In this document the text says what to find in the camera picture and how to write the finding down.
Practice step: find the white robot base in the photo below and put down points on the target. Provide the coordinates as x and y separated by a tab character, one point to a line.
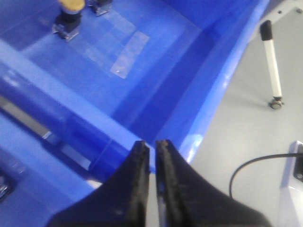
290	209

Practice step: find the clear tape strip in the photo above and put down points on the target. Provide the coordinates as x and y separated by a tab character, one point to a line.
129	54

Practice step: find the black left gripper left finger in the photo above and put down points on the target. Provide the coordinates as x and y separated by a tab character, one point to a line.
119	202

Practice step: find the blue plastic crate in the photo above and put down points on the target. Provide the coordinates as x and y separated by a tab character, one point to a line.
41	184
171	92

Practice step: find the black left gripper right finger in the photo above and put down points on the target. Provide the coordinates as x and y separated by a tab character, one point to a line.
185	199

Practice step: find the white stand leg with caster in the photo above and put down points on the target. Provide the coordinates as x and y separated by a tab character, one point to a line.
268	42

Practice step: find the right blue plastic crate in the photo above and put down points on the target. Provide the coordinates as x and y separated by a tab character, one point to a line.
171	92

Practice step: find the yellow mushroom push button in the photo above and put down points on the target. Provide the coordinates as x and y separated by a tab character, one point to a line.
67	23

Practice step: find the left blue plastic crate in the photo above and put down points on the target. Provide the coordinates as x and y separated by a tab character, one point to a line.
41	184

